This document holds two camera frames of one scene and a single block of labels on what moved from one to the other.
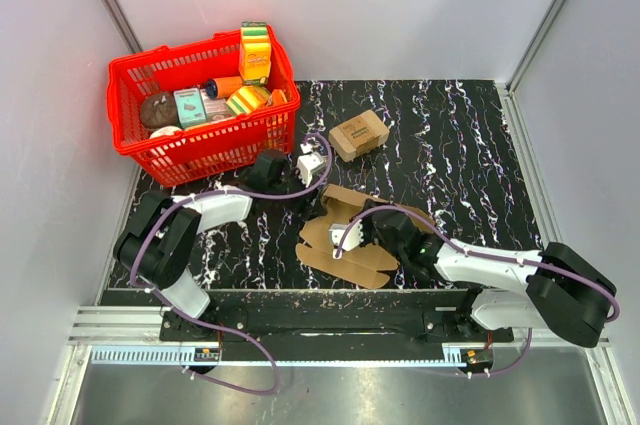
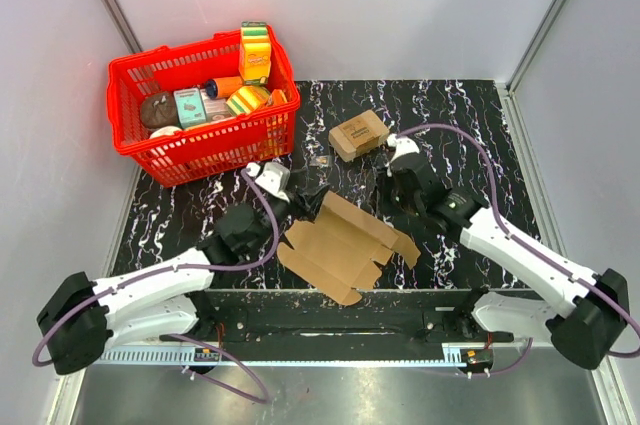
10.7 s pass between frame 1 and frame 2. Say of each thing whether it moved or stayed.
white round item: stayed
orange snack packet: stayed
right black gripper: moved
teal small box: stayed
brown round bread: stayed
